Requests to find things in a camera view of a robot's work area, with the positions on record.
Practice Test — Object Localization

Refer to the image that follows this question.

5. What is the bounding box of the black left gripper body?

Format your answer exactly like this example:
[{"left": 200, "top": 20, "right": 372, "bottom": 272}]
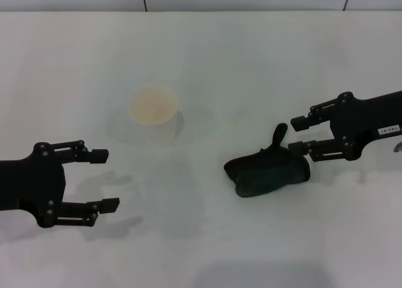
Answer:
[{"left": 0, "top": 141, "right": 66, "bottom": 230}]

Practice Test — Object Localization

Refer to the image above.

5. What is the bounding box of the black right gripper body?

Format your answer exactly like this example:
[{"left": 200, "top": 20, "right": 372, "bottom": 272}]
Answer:
[{"left": 327, "top": 91, "right": 402, "bottom": 161}]

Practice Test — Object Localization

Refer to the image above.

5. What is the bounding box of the dark blue rag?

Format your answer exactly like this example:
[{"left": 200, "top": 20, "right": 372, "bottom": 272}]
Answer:
[{"left": 223, "top": 123, "right": 312, "bottom": 199}]

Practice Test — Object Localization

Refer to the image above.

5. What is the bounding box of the white paper cup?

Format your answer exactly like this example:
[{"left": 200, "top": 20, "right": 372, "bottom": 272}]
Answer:
[{"left": 128, "top": 84, "right": 187, "bottom": 146}]

